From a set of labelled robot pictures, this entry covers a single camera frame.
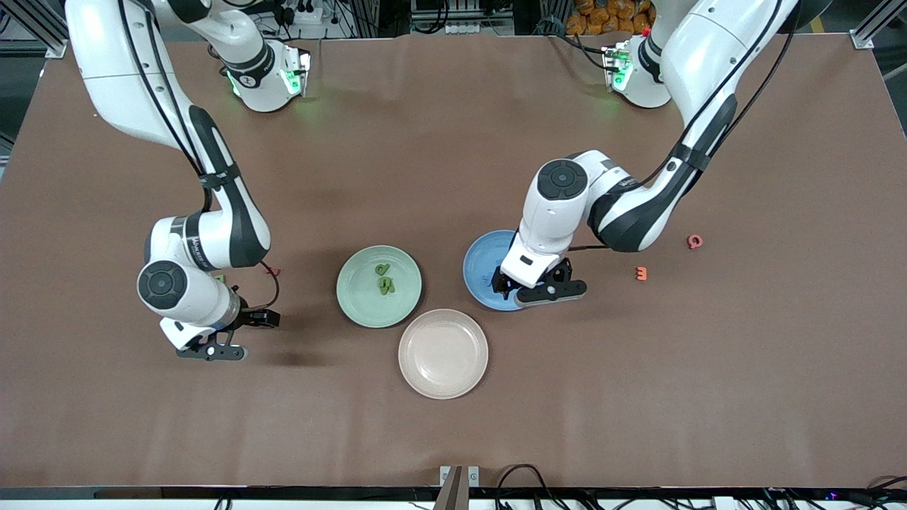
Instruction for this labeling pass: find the blue round plate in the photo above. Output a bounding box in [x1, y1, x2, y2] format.
[463, 229, 529, 312]

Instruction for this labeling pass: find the pale pink round plate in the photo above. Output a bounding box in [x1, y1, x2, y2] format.
[398, 309, 490, 400]

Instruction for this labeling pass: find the pale green round plate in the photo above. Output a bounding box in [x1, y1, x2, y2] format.
[337, 245, 423, 329]

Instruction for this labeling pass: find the brown table cover sheet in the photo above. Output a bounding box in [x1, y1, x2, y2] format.
[0, 32, 907, 489]

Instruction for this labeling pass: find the bag of orange fruit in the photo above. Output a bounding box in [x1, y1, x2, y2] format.
[565, 0, 656, 36]

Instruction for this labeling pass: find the white power strip with plugs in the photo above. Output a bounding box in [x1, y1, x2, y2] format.
[273, 0, 324, 26]

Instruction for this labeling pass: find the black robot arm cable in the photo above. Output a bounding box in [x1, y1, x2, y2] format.
[567, 0, 805, 252]
[117, 0, 281, 312]

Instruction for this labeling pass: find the black looped cable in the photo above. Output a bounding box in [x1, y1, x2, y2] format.
[496, 464, 550, 510]

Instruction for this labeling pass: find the white mounting bracket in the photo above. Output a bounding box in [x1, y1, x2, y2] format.
[439, 465, 480, 488]

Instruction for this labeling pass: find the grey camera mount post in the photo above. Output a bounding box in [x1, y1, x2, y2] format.
[433, 465, 465, 510]

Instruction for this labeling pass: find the aluminium frame profile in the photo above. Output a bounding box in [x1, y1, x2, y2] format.
[0, 0, 68, 59]
[850, 0, 907, 50]

